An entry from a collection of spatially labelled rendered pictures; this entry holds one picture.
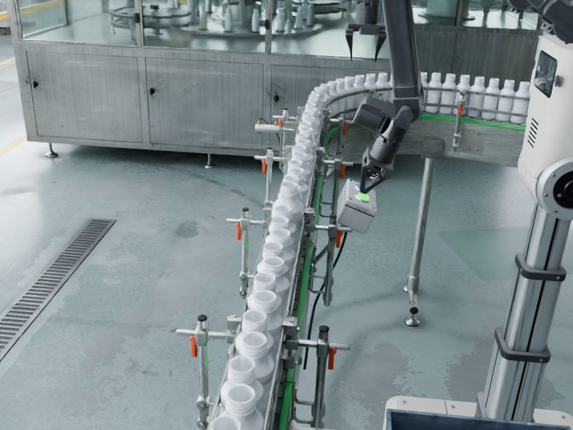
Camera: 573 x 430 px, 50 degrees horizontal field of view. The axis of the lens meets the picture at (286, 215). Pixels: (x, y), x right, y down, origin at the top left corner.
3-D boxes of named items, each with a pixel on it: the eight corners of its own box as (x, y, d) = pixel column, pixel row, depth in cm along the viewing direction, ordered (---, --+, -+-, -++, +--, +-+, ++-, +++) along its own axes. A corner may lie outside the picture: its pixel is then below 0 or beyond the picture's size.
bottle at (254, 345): (272, 440, 95) (274, 352, 88) (232, 439, 95) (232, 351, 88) (273, 412, 100) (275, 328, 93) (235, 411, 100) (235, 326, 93)
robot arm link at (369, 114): (417, 113, 135) (422, 92, 141) (368, 90, 135) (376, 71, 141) (394, 152, 144) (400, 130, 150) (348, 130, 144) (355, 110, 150)
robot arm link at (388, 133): (413, 124, 141) (413, 117, 146) (385, 111, 141) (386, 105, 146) (399, 150, 144) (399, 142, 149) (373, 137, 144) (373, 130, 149)
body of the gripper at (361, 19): (346, 26, 167) (348, -2, 164) (384, 29, 166) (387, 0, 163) (346, 31, 161) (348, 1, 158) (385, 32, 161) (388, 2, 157)
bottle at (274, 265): (258, 326, 122) (260, 252, 115) (289, 329, 121) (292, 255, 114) (253, 345, 116) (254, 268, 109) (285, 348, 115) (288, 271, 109)
